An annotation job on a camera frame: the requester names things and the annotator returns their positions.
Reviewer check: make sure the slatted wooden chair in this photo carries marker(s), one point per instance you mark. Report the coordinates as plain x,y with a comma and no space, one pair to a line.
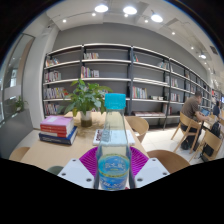
188,125
213,140

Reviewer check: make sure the clear bottle with teal cap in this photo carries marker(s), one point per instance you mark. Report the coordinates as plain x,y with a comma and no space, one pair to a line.
113,173

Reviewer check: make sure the ceiling lights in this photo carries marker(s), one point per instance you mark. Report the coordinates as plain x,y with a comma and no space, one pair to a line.
129,10

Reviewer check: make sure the person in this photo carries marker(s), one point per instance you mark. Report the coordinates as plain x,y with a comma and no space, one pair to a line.
217,109
190,108

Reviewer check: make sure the red book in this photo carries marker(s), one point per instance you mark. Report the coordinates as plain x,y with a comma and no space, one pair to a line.
55,128
55,133

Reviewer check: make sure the small green potted plant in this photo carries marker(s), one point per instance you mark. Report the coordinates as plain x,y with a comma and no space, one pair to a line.
19,104

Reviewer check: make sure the light wooden chair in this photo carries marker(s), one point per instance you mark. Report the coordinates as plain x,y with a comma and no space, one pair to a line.
138,125
19,154
168,161

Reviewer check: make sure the laptop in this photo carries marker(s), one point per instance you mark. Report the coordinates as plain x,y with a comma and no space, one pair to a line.
205,112

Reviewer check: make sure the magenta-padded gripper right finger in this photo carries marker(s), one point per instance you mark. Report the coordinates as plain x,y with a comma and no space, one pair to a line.
151,171

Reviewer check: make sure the black backpack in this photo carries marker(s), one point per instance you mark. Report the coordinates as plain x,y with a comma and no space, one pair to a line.
215,130

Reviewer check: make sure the grey shelf unit with books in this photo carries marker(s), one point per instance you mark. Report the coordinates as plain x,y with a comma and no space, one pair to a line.
106,80

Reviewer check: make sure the pink book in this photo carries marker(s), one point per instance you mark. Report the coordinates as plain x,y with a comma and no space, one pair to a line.
55,120

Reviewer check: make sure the green potted plant white pot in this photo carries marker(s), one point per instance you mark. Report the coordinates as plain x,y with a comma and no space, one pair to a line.
85,98

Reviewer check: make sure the dark blue book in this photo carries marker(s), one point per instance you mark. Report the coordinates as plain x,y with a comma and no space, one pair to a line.
56,139

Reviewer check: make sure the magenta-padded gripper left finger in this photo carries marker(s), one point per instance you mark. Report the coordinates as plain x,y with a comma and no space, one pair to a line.
75,173

